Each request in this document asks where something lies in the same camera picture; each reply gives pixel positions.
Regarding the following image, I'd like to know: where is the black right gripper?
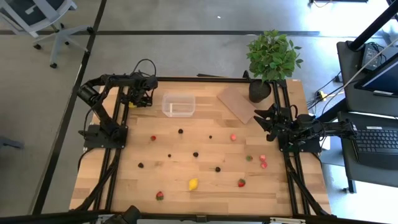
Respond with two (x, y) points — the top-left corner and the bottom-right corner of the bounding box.
(253, 103), (300, 135)

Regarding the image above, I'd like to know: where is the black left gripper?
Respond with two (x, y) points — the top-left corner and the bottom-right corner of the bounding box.
(127, 73), (159, 108)

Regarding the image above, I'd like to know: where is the clear plastic tupperware container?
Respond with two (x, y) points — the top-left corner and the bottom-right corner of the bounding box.
(160, 93), (197, 118)

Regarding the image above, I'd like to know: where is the green plant in black pot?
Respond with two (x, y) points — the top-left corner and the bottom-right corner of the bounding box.
(245, 29), (304, 104)

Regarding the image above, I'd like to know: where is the black desk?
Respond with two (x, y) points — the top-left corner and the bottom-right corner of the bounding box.
(337, 111), (398, 194)
(336, 40), (398, 118)

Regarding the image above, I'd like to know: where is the black laptop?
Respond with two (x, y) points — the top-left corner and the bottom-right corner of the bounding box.
(353, 126), (398, 170)

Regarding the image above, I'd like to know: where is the dark rounded object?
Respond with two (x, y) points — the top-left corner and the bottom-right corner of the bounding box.
(105, 205), (142, 224)

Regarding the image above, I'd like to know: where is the black power adapter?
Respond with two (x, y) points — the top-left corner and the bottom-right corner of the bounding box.
(360, 42), (385, 72)

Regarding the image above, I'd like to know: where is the black computer monitor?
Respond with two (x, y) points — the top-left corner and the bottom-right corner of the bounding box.
(354, 52), (398, 98)

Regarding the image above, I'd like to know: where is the grey mesh office chair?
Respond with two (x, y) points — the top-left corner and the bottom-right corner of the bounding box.
(0, 0), (94, 69)

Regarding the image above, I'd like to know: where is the grey furniture leg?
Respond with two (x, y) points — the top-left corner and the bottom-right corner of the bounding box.
(0, 136), (25, 150)

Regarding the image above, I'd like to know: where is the black metal pole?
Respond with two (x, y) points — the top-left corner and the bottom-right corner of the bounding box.
(348, 0), (398, 51)

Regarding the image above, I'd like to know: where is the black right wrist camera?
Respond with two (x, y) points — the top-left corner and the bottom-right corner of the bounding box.
(266, 126), (279, 142)

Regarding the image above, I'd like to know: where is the black aluminium table frame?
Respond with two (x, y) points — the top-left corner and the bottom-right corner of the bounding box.
(0, 73), (398, 224)

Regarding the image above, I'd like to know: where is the silver metal bracket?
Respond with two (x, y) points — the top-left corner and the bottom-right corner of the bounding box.
(269, 217), (307, 224)

